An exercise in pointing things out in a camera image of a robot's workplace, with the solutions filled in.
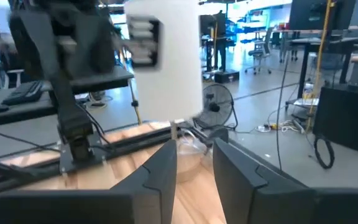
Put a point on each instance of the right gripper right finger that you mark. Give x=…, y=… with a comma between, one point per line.
x=244, y=199

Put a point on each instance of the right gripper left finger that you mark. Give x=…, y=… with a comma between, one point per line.
x=160, y=186

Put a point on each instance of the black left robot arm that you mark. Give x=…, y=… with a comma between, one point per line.
x=73, y=121

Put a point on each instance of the white shade table lamp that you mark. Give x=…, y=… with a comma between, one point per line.
x=179, y=77

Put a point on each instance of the person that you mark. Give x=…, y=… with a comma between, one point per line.
x=220, y=37

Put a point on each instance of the yellow stick with black knob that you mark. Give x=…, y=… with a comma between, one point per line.
x=134, y=103

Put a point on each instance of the black desk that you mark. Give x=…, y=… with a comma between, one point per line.
x=104, y=82

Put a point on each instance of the black floor box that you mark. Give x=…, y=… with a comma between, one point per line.
x=227, y=76

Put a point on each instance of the black floor fan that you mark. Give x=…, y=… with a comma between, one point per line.
x=214, y=107

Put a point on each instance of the grey office chair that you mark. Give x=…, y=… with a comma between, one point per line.
x=259, y=51

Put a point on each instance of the large black box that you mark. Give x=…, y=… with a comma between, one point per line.
x=346, y=118

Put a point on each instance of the black keyboard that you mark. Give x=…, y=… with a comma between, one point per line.
x=23, y=92

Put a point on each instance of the black monitor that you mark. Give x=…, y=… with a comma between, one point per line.
x=309, y=15

